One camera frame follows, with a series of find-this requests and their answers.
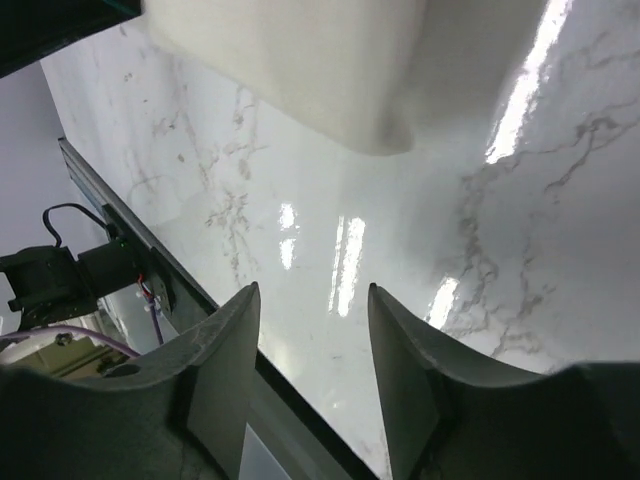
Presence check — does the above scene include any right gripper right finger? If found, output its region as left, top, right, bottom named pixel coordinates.
left=368, top=284, right=560, bottom=479

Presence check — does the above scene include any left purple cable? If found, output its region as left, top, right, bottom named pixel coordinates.
left=0, top=299, right=166, bottom=359

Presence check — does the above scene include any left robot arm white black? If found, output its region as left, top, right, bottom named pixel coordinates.
left=1, top=239, right=144, bottom=329

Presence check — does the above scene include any cream white t shirt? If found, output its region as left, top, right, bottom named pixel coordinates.
left=143, top=1, right=546, bottom=155

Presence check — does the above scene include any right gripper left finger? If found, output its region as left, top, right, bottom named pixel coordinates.
left=105, top=283, right=260, bottom=479

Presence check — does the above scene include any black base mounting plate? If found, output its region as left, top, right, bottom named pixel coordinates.
left=59, top=138, right=375, bottom=479

